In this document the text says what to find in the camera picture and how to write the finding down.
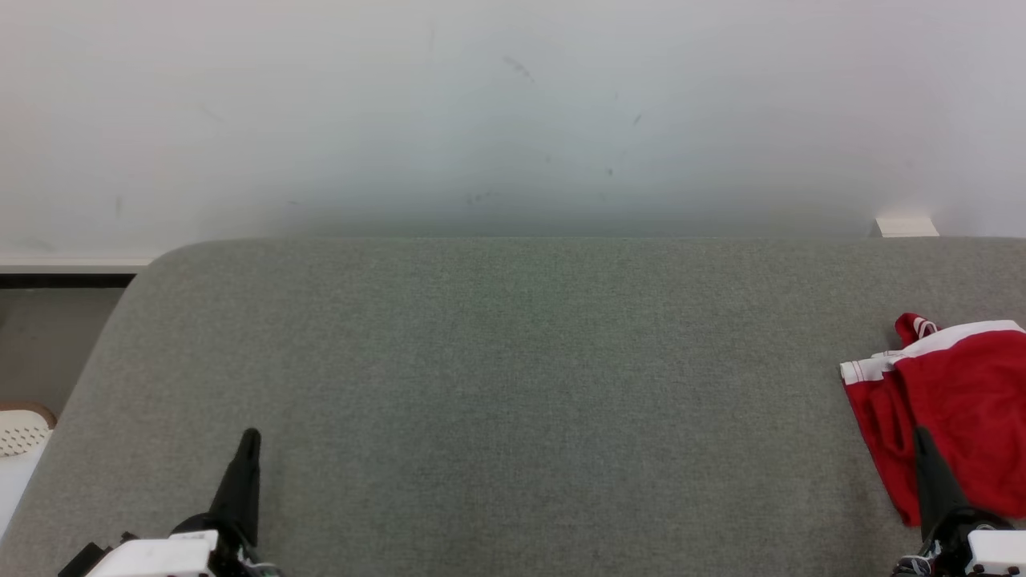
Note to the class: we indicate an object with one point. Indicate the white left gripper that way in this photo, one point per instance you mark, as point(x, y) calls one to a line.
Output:
point(152, 557)

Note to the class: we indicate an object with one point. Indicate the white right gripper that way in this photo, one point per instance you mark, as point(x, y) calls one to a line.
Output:
point(994, 553)

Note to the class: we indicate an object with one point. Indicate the red shorts white side stripes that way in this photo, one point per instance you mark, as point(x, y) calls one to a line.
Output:
point(978, 401)

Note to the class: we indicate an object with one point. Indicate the white perforated laundry basket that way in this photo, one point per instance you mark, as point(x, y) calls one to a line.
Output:
point(20, 437)

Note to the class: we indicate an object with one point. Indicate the white and black baseboard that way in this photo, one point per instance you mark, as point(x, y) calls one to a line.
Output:
point(64, 272)

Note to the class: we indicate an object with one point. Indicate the grey fabric sofa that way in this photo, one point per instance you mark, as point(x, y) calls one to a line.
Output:
point(513, 401)

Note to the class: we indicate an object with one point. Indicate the small white wall box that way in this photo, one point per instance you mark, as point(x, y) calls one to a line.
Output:
point(906, 227)

